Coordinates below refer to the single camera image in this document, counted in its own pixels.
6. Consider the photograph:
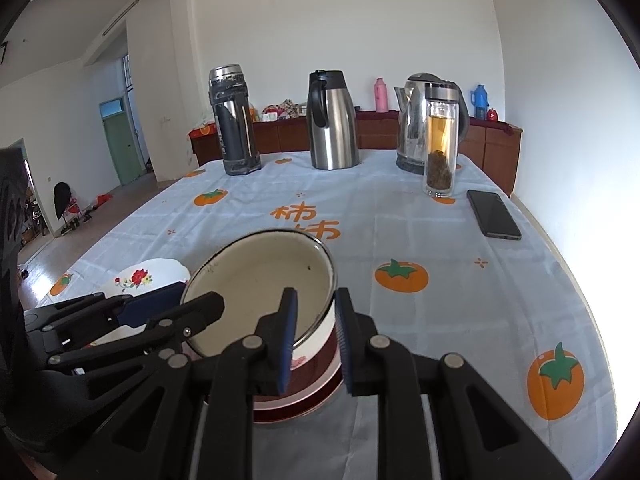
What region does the pink thermos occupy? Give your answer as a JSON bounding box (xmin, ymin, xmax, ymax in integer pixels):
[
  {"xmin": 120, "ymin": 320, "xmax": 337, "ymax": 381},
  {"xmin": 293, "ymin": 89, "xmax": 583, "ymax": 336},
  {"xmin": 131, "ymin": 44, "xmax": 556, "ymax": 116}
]
[{"xmin": 374, "ymin": 77, "xmax": 390, "ymax": 114}]

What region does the steel electric kettle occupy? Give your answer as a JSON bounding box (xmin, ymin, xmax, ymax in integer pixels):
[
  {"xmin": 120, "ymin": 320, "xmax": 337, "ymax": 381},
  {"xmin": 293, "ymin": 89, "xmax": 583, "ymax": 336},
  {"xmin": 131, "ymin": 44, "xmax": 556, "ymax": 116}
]
[{"xmin": 394, "ymin": 73, "xmax": 470, "ymax": 174}]

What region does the small red pot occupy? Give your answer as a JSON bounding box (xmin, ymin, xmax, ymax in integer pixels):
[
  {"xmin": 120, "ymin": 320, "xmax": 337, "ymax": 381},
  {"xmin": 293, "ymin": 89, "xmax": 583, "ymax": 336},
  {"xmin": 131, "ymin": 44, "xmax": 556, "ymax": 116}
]
[{"xmin": 487, "ymin": 108, "xmax": 498, "ymax": 122}]

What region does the black smartphone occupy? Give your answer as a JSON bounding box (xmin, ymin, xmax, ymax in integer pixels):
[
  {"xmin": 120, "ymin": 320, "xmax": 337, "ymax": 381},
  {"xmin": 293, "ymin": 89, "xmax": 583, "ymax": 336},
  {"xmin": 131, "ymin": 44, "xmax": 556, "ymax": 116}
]
[{"xmin": 466, "ymin": 190, "xmax": 522, "ymax": 240}]

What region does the glass tea bottle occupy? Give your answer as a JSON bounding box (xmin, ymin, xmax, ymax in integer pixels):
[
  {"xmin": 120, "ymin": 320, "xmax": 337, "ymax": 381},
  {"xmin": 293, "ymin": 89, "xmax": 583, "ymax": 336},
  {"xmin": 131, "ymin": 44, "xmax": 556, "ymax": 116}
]
[{"xmin": 423, "ymin": 81, "xmax": 459, "ymax": 198}]

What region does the dark wood sideboard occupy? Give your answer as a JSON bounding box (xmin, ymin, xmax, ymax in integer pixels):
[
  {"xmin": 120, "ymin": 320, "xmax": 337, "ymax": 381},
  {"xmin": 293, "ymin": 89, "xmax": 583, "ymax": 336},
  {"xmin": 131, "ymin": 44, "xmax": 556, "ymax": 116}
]
[{"xmin": 189, "ymin": 110, "xmax": 522, "ymax": 194}]

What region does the red flower white plate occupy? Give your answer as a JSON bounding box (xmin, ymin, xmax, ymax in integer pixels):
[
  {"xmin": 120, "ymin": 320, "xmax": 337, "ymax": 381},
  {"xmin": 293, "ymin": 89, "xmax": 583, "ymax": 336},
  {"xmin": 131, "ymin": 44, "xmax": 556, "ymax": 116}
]
[{"xmin": 91, "ymin": 258, "xmax": 191, "ymax": 347}]

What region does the green door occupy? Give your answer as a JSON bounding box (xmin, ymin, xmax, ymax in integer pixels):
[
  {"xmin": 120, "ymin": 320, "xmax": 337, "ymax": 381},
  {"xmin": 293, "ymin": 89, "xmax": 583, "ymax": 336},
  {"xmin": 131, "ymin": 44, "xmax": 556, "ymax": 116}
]
[{"xmin": 100, "ymin": 98, "xmax": 143, "ymax": 185}]

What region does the white enamel bowl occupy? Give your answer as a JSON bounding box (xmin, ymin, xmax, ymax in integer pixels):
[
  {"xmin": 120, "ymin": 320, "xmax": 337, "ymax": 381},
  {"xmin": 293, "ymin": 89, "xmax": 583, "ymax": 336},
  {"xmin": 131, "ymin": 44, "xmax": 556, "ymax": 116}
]
[{"xmin": 182, "ymin": 229, "xmax": 337, "ymax": 358}]

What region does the stainless steel bowl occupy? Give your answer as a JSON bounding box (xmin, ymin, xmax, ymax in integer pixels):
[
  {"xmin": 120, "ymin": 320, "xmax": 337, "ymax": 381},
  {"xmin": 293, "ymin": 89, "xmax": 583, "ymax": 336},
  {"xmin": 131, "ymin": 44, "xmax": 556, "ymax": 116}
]
[{"xmin": 253, "ymin": 364, "xmax": 343, "ymax": 425}]

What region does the black large thermos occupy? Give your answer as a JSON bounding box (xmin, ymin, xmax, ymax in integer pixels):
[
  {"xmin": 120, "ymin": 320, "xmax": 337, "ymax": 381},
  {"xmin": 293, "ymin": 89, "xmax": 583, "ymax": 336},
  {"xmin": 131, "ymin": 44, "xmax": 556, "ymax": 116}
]
[{"xmin": 208, "ymin": 64, "xmax": 262, "ymax": 176}]

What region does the pink plastic bowl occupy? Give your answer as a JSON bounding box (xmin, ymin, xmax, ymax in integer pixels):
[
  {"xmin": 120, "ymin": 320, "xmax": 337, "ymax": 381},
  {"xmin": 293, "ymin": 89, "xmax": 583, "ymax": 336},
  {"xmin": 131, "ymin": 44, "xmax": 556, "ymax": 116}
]
[{"xmin": 254, "ymin": 307, "xmax": 341, "ymax": 412}]

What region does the black chair with clothes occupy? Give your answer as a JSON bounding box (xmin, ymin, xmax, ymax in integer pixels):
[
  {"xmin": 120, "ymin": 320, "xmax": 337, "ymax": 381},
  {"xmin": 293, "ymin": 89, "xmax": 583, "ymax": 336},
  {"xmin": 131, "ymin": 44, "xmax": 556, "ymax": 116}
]
[{"xmin": 53, "ymin": 182, "xmax": 92, "ymax": 236}]

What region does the blue thermos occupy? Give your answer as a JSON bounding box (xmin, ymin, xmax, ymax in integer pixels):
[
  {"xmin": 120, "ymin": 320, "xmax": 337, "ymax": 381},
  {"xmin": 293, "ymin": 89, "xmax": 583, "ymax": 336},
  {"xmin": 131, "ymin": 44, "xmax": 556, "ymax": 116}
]
[{"xmin": 471, "ymin": 84, "xmax": 489, "ymax": 120}]

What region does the steel carafe black handle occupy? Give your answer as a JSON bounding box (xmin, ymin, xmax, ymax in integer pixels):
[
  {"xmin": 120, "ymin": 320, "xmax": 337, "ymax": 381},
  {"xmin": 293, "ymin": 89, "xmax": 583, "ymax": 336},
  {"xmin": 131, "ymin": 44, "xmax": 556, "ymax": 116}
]
[{"xmin": 306, "ymin": 70, "xmax": 359, "ymax": 170}]

